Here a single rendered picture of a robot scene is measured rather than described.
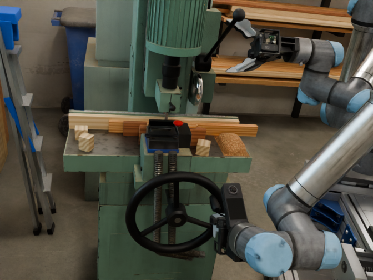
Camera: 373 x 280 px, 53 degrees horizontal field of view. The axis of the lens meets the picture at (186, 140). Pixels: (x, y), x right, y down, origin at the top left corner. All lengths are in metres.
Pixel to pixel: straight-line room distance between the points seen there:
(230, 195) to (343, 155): 0.27
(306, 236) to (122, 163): 0.63
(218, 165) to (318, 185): 0.47
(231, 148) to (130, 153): 0.33
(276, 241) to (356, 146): 0.26
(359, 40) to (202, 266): 1.00
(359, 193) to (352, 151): 0.78
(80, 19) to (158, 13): 1.77
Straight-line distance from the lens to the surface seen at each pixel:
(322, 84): 1.19
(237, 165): 1.26
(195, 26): 1.16
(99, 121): 1.31
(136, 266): 1.47
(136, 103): 1.47
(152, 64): 1.32
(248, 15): 3.10
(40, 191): 2.10
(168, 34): 1.14
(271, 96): 4.05
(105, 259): 1.44
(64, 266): 2.09
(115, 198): 1.26
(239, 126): 1.37
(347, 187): 1.58
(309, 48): 1.16
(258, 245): 0.72
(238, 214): 0.89
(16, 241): 2.25
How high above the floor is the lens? 1.49
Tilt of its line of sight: 27 degrees down
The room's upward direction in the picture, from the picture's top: 8 degrees clockwise
